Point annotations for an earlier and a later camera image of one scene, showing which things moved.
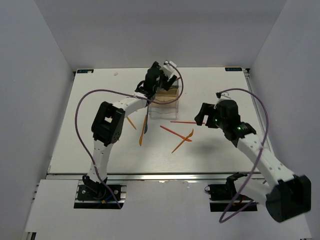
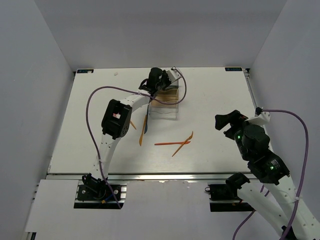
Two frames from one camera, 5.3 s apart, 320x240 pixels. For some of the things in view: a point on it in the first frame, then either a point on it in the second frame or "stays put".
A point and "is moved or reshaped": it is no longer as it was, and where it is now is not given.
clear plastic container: (163, 111) stays put
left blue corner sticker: (85, 71) stays put
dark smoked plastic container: (175, 85) stays put
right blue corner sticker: (233, 69) stays put
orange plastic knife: (142, 134) stays put
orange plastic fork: (181, 142) is moved or reshaped
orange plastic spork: (132, 123) stays put
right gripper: (206, 109) to (221, 120)
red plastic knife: (176, 133) to (160, 144)
